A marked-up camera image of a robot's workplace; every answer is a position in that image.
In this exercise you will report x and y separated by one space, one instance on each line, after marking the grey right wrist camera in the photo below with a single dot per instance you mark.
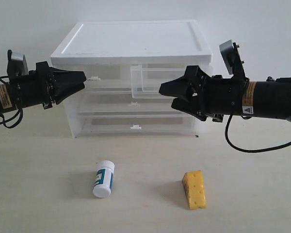
232 60

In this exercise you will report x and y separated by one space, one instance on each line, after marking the yellow cheese wedge toy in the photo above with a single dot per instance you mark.
193 184

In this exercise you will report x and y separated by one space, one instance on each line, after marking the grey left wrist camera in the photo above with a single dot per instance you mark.
17 64

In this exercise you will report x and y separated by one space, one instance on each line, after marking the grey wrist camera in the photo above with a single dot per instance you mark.
232 60
17 64

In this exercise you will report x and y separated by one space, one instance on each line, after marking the white plastic drawer cabinet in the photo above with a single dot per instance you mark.
129 43

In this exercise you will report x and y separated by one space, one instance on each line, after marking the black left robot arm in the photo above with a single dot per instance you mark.
7 103

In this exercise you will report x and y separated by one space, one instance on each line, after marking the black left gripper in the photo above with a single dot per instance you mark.
33 88

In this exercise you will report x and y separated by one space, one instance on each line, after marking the clear plastic bin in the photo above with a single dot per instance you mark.
85 103
140 124

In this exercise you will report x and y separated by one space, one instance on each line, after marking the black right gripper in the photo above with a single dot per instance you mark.
202 96

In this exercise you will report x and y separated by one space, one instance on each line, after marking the white pill bottle blue label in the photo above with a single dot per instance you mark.
104 179

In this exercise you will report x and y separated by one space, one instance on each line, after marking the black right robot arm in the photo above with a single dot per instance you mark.
268 99

